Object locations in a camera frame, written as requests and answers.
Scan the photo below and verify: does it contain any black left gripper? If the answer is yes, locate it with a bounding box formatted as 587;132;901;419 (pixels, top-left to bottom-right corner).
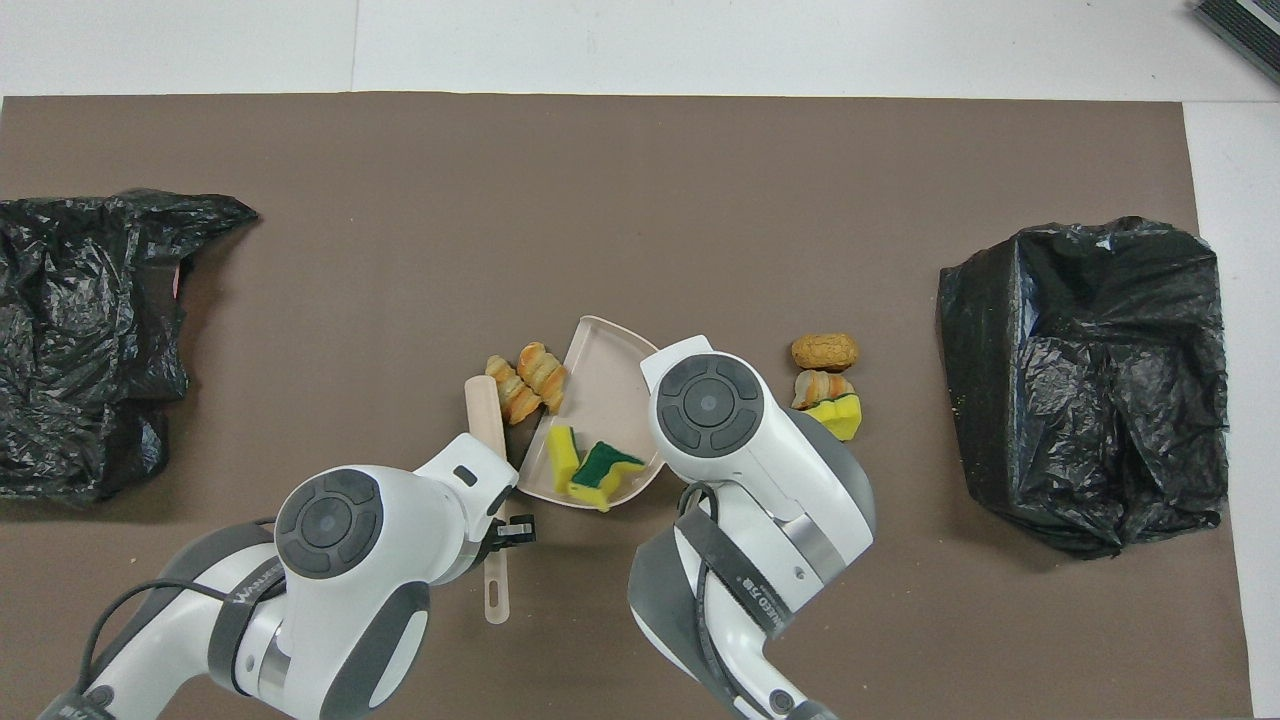
470;513;538;576

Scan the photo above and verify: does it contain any yellow green sponge piece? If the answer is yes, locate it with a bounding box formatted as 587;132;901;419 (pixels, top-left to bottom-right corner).
546;424;582;496
568;441;647;513
805;394;863;442

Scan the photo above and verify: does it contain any beige hand brush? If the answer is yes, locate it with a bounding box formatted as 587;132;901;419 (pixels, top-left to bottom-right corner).
464;375;515;625

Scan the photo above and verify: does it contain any striped croissant toy piece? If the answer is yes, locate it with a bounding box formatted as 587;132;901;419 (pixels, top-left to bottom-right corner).
791;370;856;411
485;354;542;427
516;342;568;415

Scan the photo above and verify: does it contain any beige plastic dustpan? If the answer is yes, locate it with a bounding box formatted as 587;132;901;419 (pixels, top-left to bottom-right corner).
517;315;669;511

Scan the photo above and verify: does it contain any brown round bread toy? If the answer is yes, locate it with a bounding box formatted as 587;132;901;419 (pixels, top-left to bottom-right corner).
791;333;859;372

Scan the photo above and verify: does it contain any black bag lined bin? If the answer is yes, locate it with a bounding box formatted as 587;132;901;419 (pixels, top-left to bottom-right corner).
937;216;1229;559
0;188;259;504

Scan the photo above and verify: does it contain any brown table mat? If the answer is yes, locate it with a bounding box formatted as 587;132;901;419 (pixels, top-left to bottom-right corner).
0;92;1253;720

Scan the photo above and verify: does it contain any grey ribbed object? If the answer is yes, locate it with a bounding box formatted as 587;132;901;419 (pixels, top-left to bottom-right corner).
1193;0;1280;86

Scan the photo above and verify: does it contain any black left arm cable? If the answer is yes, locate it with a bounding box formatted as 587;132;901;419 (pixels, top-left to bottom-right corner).
75;515;291;701

